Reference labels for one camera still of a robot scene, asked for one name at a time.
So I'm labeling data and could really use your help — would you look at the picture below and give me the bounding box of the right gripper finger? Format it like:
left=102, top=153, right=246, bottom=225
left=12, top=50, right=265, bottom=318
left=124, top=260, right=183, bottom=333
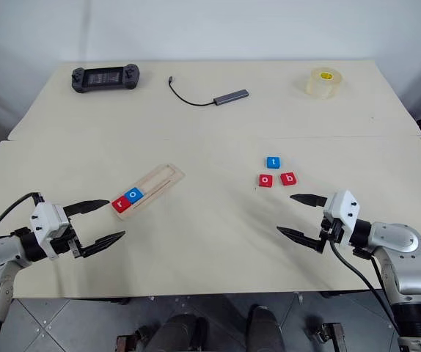
left=276, top=226, right=323, bottom=254
left=290, top=194, right=329, bottom=209

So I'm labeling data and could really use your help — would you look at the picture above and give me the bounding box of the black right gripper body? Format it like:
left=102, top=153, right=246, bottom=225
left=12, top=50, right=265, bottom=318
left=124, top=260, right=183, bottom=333
left=318, top=215, right=346, bottom=254

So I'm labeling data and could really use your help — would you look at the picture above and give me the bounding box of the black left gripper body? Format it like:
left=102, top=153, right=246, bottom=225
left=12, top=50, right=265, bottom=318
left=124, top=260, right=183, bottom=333
left=48, top=214, right=84, bottom=260

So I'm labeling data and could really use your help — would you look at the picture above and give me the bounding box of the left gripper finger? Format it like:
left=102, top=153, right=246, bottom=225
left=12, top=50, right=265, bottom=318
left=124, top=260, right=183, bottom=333
left=80, top=230, right=126, bottom=259
left=62, top=199, right=111, bottom=218

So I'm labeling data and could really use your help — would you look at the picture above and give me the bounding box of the red letter tile r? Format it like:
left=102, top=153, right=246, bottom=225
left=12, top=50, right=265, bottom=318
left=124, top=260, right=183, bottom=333
left=111, top=197, right=133, bottom=214

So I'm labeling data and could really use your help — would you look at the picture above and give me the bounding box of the blue letter tile o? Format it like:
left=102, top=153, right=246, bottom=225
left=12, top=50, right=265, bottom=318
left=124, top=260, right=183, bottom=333
left=125, top=188, right=145, bottom=204

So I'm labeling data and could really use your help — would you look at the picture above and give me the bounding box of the wooden letter tray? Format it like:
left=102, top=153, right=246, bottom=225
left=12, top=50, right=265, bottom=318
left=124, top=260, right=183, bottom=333
left=111, top=164, right=186, bottom=222

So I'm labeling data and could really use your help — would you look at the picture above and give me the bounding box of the dark rounded shape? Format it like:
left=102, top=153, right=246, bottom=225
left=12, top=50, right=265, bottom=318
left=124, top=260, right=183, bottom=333
left=246, top=304, right=285, bottom=352
left=147, top=313, right=208, bottom=352

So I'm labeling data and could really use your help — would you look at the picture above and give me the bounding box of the clear tape roll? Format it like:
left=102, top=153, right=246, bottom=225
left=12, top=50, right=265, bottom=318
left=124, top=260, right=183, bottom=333
left=304, top=67, right=343, bottom=100

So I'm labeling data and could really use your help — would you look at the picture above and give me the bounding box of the black handheld game console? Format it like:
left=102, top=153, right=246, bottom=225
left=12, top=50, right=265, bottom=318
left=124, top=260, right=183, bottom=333
left=70, top=64, right=141, bottom=93

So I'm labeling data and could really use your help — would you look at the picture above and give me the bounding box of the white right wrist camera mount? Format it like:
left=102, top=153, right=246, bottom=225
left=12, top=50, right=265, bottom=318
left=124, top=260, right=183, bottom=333
left=322, top=189, right=361, bottom=247

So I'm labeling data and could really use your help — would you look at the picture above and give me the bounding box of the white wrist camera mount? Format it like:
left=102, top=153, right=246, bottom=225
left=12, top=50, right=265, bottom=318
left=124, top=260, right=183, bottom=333
left=322, top=189, right=361, bottom=247
left=29, top=202, right=73, bottom=254

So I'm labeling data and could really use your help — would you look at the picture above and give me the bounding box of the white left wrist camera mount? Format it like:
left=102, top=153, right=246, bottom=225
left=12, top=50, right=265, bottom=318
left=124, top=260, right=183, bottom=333
left=29, top=202, right=73, bottom=254

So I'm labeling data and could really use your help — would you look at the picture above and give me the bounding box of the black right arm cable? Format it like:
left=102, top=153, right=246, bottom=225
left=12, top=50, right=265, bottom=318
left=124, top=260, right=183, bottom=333
left=328, top=238, right=402, bottom=334

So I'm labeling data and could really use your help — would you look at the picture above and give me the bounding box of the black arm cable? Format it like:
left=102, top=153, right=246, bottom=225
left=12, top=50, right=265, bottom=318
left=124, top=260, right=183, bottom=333
left=328, top=238, right=402, bottom=334
left=0, top=192, right=46, bottom=241

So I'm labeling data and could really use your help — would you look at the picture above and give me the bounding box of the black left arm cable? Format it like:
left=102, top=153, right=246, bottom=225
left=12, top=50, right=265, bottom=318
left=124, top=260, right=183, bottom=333
left=0, top=192, right=46, bottom=241

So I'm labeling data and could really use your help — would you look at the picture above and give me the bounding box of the grey USB hub with cable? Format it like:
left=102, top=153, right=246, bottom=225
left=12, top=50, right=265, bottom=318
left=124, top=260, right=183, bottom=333
left=167, top=76, right=250, bottom=108

